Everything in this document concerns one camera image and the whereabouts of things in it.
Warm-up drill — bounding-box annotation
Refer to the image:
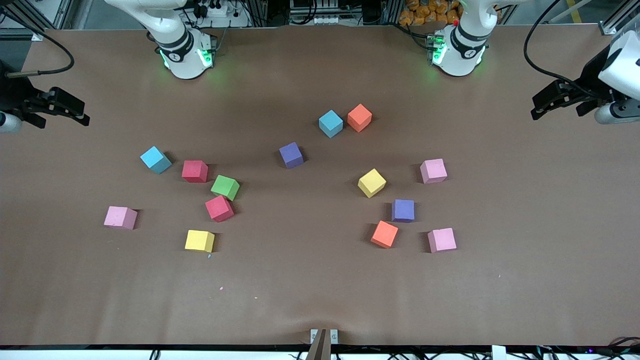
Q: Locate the red foam cube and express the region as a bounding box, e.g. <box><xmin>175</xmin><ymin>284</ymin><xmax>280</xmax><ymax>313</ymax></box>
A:
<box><xmin>181</xmin><ymin>160</ymin><xmax>209</xmax><ymax>184</ymax></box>
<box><xmin>205</xmin><ymin>195</ymin><xmax>235</xmax><ymax>223</ymax></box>

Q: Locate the green foam cube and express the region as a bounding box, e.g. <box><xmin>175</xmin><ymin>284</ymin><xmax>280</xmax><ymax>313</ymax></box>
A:
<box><xmin>210</xmin><ymin>175</ymin><xmax>241</xmax><ymax>202</ymax></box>

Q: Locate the orange foam cube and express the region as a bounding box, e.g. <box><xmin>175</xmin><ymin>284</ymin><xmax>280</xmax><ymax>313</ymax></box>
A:
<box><xmin>370</xmin><ymin>220</ymin><xmax>400</xmax><ymax>249</ymax></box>
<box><xmin>347</xmin><ymin>103</ymin><xmax>373</xmax><ymax>134</ymax></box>

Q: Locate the light blue foam cube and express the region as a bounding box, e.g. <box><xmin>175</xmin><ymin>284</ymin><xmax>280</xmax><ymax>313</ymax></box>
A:
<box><xmin>140</xmin><ymin>146</ymin><xmax>172</xmax><ymax>175</ymax></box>
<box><xmin>318</xmin><ymin>110</ymin><xmax>344</xmax><ymax>139</ymax></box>

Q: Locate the purple foam cube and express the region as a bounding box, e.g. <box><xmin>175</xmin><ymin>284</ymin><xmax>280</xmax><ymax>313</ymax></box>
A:
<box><xmin>279</xmin><ymin>142</ymin><xmax>305</xmax><ymax>169</ymax></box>
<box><xmin>391</xmin><ymin>199</ymin><xmax>416</xmax><ymax>223</ymax></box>

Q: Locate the pink foam cube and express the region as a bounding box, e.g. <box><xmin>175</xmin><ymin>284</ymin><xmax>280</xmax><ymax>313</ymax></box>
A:
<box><xmin>419</xmin><ymin>158</ymin><xmax>448</xmax><ymax>185</ymax></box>
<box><xmin>427</xmin><ymin>227</ymin><xmax>458</xmax><ymax>254</ymax></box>
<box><xmin>103</xmin><ymin>206</ymin><xmax>138</xmax><ymax>231</ymax></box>

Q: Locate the bag of orange items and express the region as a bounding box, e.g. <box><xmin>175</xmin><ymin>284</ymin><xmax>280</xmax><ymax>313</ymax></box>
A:
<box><xmin>399</xmin><ymin>0</ymin><xmax>462</xmax><ymax>27</ymax></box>

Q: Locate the white power strip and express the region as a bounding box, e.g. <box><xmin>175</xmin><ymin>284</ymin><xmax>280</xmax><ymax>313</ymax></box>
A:
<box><xmin>194</xmin><ymin>0</ymin><xmax>245</xmax><ymax>19</ymax></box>

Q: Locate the yellow foam cube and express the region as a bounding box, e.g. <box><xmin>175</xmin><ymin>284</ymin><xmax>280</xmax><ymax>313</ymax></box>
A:
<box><xmin>184</xmin><ymin>229</ymin><xmax>216</xmax><ymax>253</ymax></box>
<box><xmin>357</xmin><ymin>168</ymin><xmax>387</xmax><ymax>199</ymax></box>

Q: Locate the white rack equipment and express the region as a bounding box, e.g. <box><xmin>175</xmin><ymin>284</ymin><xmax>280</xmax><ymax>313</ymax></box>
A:
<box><xmin>289</xmin><ymin>0</ymin><xmax>362</xmax><ymax>26</ymax></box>

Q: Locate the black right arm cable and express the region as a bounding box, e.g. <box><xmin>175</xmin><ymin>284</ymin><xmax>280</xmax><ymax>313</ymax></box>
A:
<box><xmin>0</xmin><ymin>7</ymin><xmax>76</xmax><ymax>78</ymax></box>

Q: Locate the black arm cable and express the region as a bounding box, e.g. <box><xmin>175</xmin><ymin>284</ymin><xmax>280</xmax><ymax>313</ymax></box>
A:
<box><xmin>0</xmin><ymin>7</ymin><xmax>76</xmax><ymax>78</ymax></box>
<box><xmin>523</xmin><ymin>0</ymin><xmax>601</xmax><ymax>97</ymax></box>

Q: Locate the aluminium frame profile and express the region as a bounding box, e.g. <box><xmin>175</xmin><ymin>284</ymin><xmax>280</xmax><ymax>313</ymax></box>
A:
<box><xmin>0</xmin><ymin>0</ymin><xmax>68</xmax><ymax>42</ymax></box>
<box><xmin>599</xmin><ymin>0</ymin><xmax>640</xmax><ymax>36</ymax></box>

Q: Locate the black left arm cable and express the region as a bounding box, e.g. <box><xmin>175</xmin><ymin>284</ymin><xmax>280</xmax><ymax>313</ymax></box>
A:
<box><xmin>523</xmin><ymin>0</ymin><xmax>601</xmax><ymax>97</ymax></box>

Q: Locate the metal table edge bracket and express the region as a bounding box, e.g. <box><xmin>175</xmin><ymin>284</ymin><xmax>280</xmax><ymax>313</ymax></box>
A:
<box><xmin>306</xmin><ymin>328</ymin><xmax>339</xmax><ymax>360</ymax></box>

